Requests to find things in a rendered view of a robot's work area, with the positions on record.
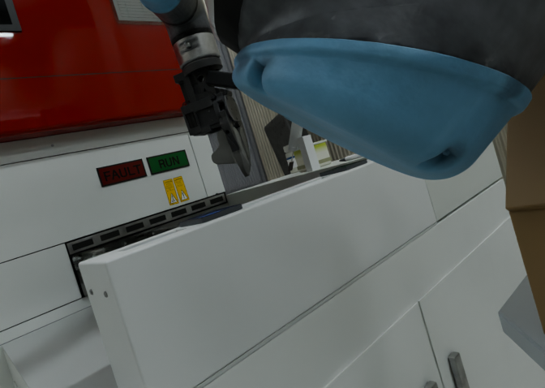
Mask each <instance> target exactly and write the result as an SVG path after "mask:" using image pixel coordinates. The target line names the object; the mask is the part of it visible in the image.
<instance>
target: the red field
mask: <svg viewBox="0 0 545 388"><path fill-rule="evenodd" d="M99 173H100V176H101V180H102V183H103V185H106V184H109V183H115V182H119V181H123V180H126V179H132V178H135V177H139V176H142V175H145V172H144V168H143V165H142V162H141V160H140V161H137V162H129V163H126V164H122V165H117V166H111V167H106V168H103V169H99Z"/></svg>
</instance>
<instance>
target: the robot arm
mask: <svg viewBox="0 0 545 388"><path fill-rule="evenodd" d="M140 1H141V2H142V4H143V5H144V6H145V7H146V8H148V9H149V10H150V11H152V12H153V13H154V14H155V15H156V16H157V17H158V18H159V19H160V20H161V21H162V22H163V23H164V24H165V27H166V30H167V33H168V35H169V37H170V41H171V44H172V46H173V48H174V52H175V55H176V58H177V60H178V64H179V66H180V68H181V69H182V72H181V73H179V74H177V75H174V81H175V83H176V84H179V85H180V87H181V90H182V94H183V96H184V99H185V102H186V103H185V102H183V104H184V103H185V105H183V104H182V107H180V108H181V111H182V115H183V117H184V119H185V122H186V125H187V129H188V131H189V134H190V136H206V135H208V134H213V133H216V132H217V141H218V144H219V146H218V148H217V149H216V150H215V151H214V152H213V153H212V161H213V162H214V163H215V164H217V165H221V164H238V166H239V168H240V170H241V171H242V173H243V174H244V176H245V177H247V176H249V175H250V170H251V157H250V152H249V148H248V147H249V146H248V142H247V135H246V132H245V129H244V126H243V124H242V120H241V114H240V112H239V109H238V106H237V103H236V101H235V100H234V98H233V97H232V95H233V94H232V92H231V91H229V90H225V89H222V88H231V89H237V90H241V91H242V92H243V93H245V94H246V95H247V96H249V97H250V98H252V99H253V100H255V101H257V102H259V103H260V104H261V105H263V106H265V107H267V108H269V109H270V110H272V111H274V112H276V113H278V114H280V115H282V116H284V117H285V118H286V119H288V120H289V121H291V122H293V123H296V124H298V125H299V126H300V127H303V128H305V129H307V130H308V131H311V132H313V133H315V134H316V135H318V136H321V137H323V138H325V139H326V140H329V141H331V142H333V143H334V144H337V145H339V146H341V147H342V148H344V149H348V150H349V151H351V152H353V153H356V154H358V155H360V156H362V157H365V158H367V159H369V160H371V161H373V162H376V163H378V164H381V165H382V166H386V167H388V168H390V169H392V170H395V171H398V172H401V173H402V174H405V175H409V176H413V177H415V178H419V179H429V180H438V179H448V178H451V177H453V176H456V175H459V174H460V173H462V172H463V171H465V170H467V169H468V168H469V167H471V166H472V165H473V164H474V163H475V161H476V160H477V159H478V158H479V156H480V155H481V154H482V153H483V151H484V150H485V149H486V148H487V146H488V145H489V144H490V143H491V142H492V141H493V140H494V139H495V137H496V136H497V135H498V134H499V132H500V131H501V130H502V129H503V127H504V126H505V125H506V123H507V122H508V121H509V120H510V119H511V118H512V117H513V116H516V115H518V114H520V113H522V112H523V111H524V110H525V109H526V107H527V106H528V105H529V104H530V101H531V100H532V93H531V92H532V90H533V89H534V87H535V86H536V85H537V83H538V82H539V81H540V80H541V79H542V77H543V76H544V74H545V0H205V2H206V6H207V11H208V17H207V15H206V12H205V9H204V5H203V3H202V0H140ZM208 19H209V21H208ZM212 33H213V34H212ZM213 35H214V36H215V37H216V39H217V40H218V41H219V42H221V43H222V44H223V45H225V46H227V47H228V48H230V49H231V50H233V51H234V52H235V53H237V55H236V57H235V58H234V66H235V68H234V70H233V73H231V72H225V71H219V70H220V69H222V68H223V66H222V63H221V59H220V56H221V55H220V52H219V49H218V47H217V43H216V41H215V38H214V36H213ZM203 79H204V81H203ZM214 87H220V88H214ZM186 104H187V105H186Z"/></svg>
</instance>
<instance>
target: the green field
mask: <svg viewBox="0 0 545 388"><path fill-rule="evenodd" d="M148 160H149V163H150V166H151V169H152V172H153V173H156V172H159V171H163V170H168V169H172V168H176V167H180V166H185V165H188V162H187V157H186V154H185V152H184V151H182V152H178V153H171V154H167V155H163V156H160V157H152V158H149V159H148Z"/></svg>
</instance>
